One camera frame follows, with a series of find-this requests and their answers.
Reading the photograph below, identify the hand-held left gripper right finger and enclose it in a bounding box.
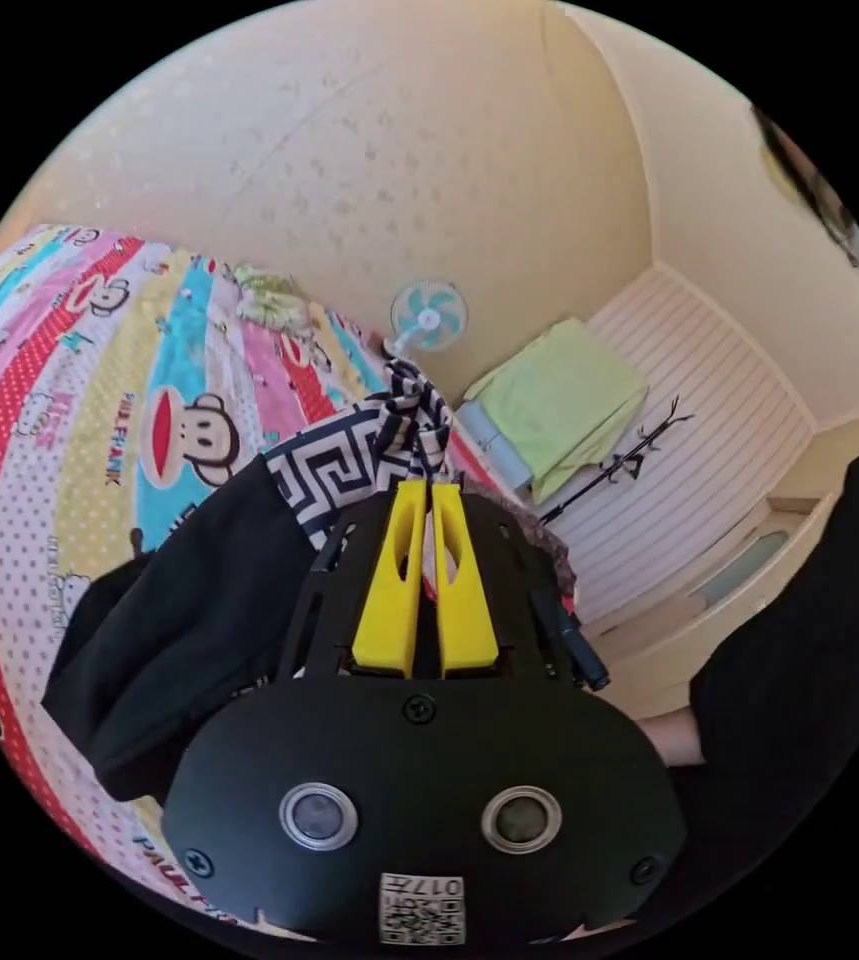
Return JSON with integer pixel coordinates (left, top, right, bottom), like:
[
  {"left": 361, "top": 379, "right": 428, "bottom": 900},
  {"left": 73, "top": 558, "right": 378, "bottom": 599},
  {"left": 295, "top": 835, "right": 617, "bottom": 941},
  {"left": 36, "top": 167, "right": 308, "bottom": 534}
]
[{"left": 431, "top": 485, "right": 501, "bottom": 679}]

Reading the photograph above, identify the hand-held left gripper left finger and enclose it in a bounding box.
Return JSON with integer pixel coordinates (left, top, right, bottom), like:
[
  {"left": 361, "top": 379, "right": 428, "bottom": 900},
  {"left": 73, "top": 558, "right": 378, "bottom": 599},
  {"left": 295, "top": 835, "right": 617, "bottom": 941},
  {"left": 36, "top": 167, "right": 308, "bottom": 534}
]
[{"left": 351, "top": 480, "right": 428, "bottom": 681}]

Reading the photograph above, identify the black long sleeve with patterned panel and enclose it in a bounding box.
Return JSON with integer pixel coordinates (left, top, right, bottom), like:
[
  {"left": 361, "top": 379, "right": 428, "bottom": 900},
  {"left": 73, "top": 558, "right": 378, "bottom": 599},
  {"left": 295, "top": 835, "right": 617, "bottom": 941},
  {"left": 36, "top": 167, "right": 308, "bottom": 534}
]
[{"left": 40, "top": 358, "right": 468, "bottom": 808}]

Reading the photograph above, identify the person's left forearm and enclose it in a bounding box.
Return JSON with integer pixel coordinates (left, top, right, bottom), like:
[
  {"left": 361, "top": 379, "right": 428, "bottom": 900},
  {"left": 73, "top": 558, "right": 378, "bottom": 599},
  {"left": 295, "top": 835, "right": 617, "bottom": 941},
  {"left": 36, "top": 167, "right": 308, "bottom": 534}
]
[{"left": 608, "top": 644, "right": 859, "bottom": 939}]

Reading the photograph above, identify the person's left hand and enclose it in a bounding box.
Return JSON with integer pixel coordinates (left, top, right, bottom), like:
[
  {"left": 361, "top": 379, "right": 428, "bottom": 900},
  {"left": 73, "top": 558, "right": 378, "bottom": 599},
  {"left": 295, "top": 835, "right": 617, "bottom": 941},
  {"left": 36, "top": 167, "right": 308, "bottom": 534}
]
[{"left": 635, "top": 709, "right": 706, "bottom": 769}]

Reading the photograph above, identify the brown patterned cloth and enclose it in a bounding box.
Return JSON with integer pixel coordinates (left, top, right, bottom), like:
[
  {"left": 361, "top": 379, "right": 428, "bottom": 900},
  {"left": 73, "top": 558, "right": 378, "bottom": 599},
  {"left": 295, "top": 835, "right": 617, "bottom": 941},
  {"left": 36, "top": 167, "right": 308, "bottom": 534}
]
[{"left": 466, "top": 479, "right": 582, "bottom": 616}]

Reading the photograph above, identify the black coat stand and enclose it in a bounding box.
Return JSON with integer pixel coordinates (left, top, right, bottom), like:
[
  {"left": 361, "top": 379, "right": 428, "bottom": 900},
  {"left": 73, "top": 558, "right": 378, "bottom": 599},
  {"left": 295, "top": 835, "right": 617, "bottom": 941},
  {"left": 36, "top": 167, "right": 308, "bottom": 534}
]
[{"left": 538, "top": 395, "right": 696, "bottom": 525}]

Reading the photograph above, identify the cupboard with green cloth cover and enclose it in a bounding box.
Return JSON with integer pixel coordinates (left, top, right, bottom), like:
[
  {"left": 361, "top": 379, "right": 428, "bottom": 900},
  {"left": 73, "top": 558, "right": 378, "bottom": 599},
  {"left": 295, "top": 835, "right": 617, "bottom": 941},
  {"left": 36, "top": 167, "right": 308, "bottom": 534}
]
[{"left": 455, "top": 317, "right": 652, "bottom": 507}]

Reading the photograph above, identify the white fan with blue blades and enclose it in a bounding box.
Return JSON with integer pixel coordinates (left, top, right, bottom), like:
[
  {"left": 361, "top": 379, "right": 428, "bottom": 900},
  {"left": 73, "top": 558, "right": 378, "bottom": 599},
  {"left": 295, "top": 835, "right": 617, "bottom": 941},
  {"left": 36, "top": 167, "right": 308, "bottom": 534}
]
[{"left": 382, "top": 277, "right": 469, "bottom": 360}]

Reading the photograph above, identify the green floral pillow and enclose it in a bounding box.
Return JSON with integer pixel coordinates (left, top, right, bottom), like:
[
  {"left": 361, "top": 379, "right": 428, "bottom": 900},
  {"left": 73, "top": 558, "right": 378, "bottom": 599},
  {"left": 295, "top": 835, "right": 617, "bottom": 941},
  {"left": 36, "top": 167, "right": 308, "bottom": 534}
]
[{"left": 232, "top": 262, "right": 310, "bottom": 331}]

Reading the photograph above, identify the bed with cartoon printed sheet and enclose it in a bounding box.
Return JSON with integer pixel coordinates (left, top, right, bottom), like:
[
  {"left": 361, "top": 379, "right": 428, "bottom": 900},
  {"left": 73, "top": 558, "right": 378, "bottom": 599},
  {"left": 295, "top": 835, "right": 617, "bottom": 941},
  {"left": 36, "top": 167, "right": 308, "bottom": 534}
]
[{"left": 0, "top": 223, "right": 509, "bottom": 928}]

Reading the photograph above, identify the window with white frame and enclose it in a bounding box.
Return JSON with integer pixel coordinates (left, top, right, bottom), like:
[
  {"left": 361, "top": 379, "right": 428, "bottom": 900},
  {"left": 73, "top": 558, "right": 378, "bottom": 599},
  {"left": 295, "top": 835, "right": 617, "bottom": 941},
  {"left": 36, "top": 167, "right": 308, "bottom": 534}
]
[{"left": 687, "top": 491, "right": 839, "bottom": 628}]

